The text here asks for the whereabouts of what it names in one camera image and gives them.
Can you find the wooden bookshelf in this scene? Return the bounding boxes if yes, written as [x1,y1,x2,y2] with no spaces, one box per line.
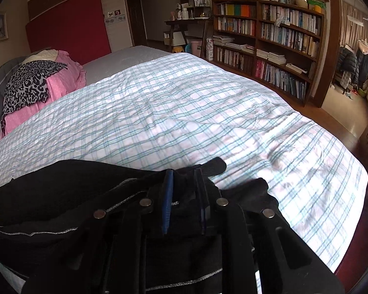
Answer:
[211,0,326,107]

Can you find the green and yellow box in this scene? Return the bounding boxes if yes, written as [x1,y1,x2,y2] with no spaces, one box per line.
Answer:
[308,0,326,14]

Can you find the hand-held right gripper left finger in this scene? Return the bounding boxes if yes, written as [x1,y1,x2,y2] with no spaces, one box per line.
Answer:
[25,170,174,294]

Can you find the dark wooden door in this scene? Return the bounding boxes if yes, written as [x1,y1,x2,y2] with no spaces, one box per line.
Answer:
[124,0,148,47]

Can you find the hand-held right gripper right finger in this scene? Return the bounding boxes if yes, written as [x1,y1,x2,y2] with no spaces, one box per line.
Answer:
[195,168,345,294]

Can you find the wooden desktop shelf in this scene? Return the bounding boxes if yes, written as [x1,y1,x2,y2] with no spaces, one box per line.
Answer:
[174,0,211,19]

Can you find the plaid blanket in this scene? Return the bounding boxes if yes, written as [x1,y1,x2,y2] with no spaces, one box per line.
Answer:
[0,52,368,274]

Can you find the black down jacket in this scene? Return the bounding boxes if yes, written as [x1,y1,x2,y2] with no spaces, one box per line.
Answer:
[337,47,359,87]

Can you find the pink dotted pillow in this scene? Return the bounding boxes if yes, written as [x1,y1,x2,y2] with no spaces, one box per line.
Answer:
[0,50,87,140]

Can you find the beige curtain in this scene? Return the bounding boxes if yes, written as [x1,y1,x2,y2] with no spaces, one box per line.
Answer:
[342,0,368,50]

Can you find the dark wooden desk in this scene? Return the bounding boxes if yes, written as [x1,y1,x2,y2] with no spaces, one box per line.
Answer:
[165,18,214,59]

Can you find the leopard print cloth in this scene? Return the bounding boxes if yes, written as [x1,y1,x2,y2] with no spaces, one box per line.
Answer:
[1,61,68,123]

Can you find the black pants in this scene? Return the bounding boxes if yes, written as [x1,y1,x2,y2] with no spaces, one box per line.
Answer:
[0,157,295,294]

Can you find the red bed base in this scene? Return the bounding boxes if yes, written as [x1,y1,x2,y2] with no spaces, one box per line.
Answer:
[334,243,368,284]

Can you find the grey bed sheet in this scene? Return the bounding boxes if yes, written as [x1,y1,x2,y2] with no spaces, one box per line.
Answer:
[82,45,173,85]

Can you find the wooden pillar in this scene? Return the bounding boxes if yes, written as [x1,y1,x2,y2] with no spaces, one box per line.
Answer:
[307,0,344,109]

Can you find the white paper bag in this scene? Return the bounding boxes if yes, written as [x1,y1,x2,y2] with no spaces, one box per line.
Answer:
[163,31,187,47]

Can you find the red headboard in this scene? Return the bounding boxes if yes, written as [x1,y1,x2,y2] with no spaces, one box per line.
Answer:
[25,0,112,65]

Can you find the rows of shelved books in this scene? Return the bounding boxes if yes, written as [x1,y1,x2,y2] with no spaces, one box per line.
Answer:
[216,3,322,99]

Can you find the hanging dark coat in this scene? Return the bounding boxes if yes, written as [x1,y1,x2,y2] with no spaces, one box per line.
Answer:
[356,40,368,84]

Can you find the cream pillow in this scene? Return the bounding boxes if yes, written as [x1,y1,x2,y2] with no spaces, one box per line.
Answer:
[23,50,61,65]

